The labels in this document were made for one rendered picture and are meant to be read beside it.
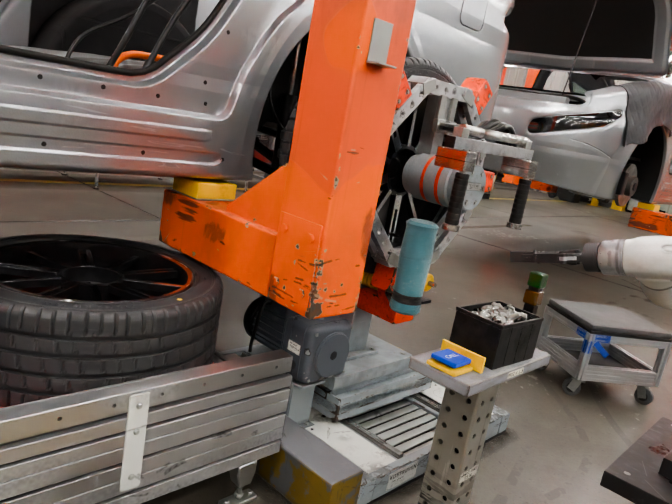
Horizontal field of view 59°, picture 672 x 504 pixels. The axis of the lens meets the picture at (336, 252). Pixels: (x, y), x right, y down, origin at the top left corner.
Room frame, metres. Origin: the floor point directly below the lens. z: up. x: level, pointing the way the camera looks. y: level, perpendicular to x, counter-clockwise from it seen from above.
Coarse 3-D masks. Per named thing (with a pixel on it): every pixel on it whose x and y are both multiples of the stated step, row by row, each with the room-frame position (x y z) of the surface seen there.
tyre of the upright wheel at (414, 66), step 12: (408, 60) 1.76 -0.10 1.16; (420, 60) 1.79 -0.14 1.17; (408, 72) 1.75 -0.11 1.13; (420, 72) 1.79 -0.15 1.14; (432, 72) 1.83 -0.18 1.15; (444, 72) 1.88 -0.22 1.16; (288, 120) 1.74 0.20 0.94; (288, 132) 1.72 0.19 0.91; (288, 144) 1.71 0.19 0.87; (288, 156) 1.71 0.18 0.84; (372, 264) 1.76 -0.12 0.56
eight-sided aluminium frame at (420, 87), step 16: (416, 80) 1.70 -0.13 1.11; (432, 80) 1.69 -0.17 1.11; (416, 96) 1.66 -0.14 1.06; (448, 96) 1.77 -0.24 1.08; (464, 96) 1.82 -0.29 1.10; (400, 112) 1.62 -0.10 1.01; (464, 112) 1.87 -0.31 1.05; (480, 160) 1.96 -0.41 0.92; (384, 240) 1.66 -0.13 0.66; (448, 240) 1.89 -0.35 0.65; (384, 256) 1.66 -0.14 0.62; (432, 256) 1.83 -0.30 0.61
